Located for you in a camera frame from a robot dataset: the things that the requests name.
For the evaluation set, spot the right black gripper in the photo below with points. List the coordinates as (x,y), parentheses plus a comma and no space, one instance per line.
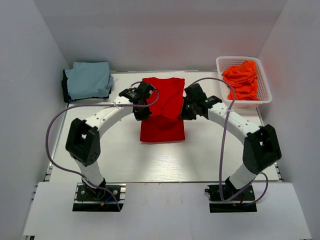
(184,115)

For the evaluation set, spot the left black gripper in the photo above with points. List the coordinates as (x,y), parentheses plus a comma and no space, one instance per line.
(144,116)

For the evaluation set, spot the red t shirt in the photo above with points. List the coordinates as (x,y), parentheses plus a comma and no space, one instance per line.
(164,124)

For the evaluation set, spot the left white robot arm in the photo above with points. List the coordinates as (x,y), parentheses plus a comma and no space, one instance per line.
(84,138)

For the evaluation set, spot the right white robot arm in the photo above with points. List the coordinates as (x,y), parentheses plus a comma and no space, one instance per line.
(261,147)

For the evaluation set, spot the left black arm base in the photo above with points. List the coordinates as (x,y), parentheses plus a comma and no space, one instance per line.
(86,201)

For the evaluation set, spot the orange t shirt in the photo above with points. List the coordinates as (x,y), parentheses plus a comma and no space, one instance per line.
(244,80)

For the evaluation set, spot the white plastic basket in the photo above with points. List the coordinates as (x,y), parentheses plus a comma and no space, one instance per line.
(263,92)

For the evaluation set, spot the folded light blue t shirt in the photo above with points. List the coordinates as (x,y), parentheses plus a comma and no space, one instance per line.
(88,80)

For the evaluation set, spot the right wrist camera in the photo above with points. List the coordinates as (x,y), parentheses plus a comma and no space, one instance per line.
(212,100)

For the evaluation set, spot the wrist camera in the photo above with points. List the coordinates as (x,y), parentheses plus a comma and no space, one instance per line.
(212,100)
(138,95)

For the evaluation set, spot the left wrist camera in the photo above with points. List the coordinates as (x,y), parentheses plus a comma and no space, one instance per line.
(138,95)

